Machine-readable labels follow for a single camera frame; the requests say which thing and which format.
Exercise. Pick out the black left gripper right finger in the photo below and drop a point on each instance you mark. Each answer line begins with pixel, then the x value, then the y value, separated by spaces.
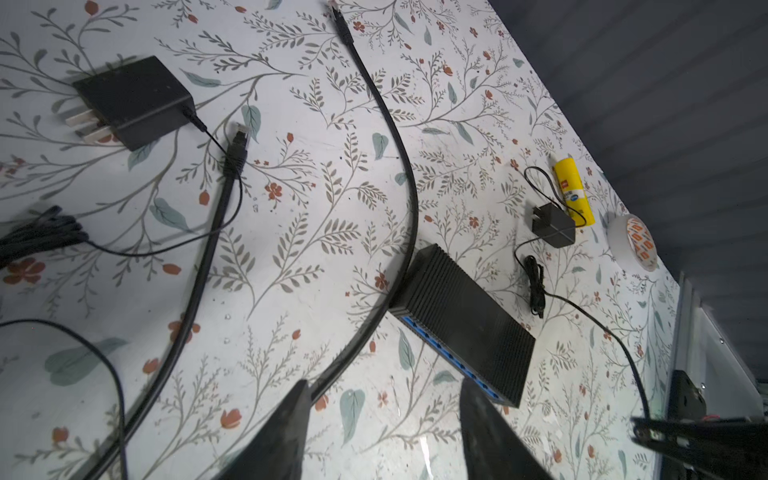
pixel 491 448

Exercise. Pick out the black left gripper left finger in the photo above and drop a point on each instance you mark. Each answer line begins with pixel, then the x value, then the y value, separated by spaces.
pixel 277 451

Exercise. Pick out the black ribbed network switch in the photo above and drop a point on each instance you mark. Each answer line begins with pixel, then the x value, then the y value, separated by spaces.
pixel 443 305

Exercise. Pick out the small black power adapter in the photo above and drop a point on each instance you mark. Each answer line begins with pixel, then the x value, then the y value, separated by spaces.
pixel 556 224

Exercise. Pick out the clear tape roll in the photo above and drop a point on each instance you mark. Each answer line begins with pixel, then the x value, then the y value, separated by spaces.
pixel 632 245

